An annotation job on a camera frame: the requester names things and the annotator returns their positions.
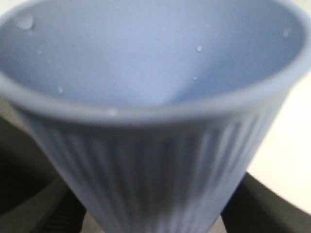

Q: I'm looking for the light blue ribbed cup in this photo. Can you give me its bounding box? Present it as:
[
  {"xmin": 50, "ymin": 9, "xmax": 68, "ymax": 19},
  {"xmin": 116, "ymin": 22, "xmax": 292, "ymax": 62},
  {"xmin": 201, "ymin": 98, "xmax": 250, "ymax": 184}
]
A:
[{"xmin": 0, "ymin": 0, "xmax": 311, "ymax": 233}]

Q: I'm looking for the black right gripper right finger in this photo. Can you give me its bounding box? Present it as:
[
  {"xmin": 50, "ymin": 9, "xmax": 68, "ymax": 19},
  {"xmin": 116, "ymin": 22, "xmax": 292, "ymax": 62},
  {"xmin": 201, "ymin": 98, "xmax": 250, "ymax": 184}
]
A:
[{"xmin": 221, "ymin": 173, "xmax": 311, "ymax": 233}]

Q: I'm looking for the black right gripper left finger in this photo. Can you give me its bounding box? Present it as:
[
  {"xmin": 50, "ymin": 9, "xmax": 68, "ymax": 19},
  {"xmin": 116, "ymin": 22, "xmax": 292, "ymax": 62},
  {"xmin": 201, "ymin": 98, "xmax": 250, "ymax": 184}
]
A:
[{"xmin": 0, "ymin": 118, "xmax": 86, "ymax": 233}]

